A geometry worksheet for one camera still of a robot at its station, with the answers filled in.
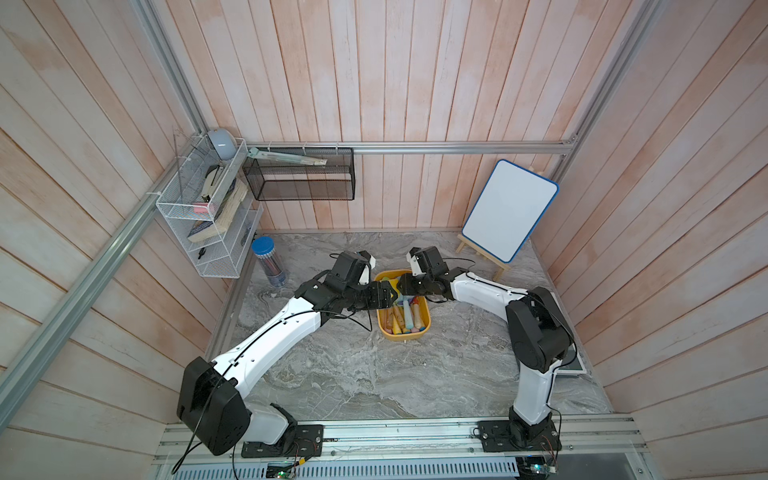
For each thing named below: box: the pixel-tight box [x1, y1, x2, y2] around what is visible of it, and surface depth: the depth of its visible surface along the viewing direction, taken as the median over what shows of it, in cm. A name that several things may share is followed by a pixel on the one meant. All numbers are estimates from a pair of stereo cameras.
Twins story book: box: [556, 352, 587, 376], surface depth 83 cm
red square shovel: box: [412, 296, 422, 330], surface depth 92 cm
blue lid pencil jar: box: [252, 236, 287, 288], surface depth 95 cm
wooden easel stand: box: [456, 234, 511, 282], surface depth 106 cm
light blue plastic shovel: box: [402, 295, 415, 330], surface depth 92 cm
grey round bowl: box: [207, 128, 238, 161], surface depth 84 cm
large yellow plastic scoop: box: [378, 306, 401, 335], surface depth 91 cm
